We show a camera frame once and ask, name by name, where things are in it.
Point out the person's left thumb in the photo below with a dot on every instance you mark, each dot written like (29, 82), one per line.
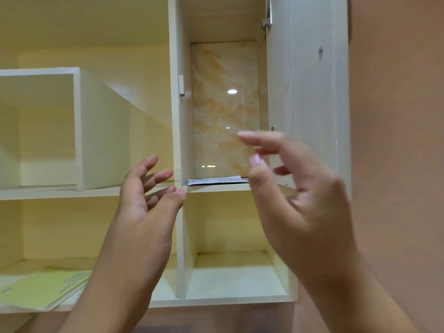
(170, 204)

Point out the cream wooden cabinet door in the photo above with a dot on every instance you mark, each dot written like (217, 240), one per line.
(305, 93)

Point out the person's right middle finger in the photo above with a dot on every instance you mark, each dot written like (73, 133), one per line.
(282, 170)

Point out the person's left middle finger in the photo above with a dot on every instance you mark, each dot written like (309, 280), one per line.
(160, 176)

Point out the person's left forearm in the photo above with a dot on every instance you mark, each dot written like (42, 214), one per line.
(111, 294)

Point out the person's right thumb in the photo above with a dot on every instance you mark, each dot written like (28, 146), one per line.
(261, 176)

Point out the yellow paper booklet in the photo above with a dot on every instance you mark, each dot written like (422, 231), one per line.
(41, 289)

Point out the person's right hand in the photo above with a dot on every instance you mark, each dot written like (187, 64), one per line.
(312, 211)

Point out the white flat sachet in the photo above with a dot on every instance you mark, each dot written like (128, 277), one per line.
(215, 180)

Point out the cream wooden wall cabinet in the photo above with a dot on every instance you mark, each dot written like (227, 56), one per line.
(222, 277)

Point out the person's left hand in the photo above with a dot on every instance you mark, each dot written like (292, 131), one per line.
(138, 225)

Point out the person's right forearm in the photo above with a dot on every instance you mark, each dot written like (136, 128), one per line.
(350, 298)

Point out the cream wooden cubby insert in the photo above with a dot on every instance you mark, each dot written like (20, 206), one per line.
(100, 135)

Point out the silver metal door hinge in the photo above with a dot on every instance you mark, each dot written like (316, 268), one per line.
(267, 17)

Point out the white plastic door catch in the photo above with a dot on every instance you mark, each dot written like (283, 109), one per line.
(181, 85)

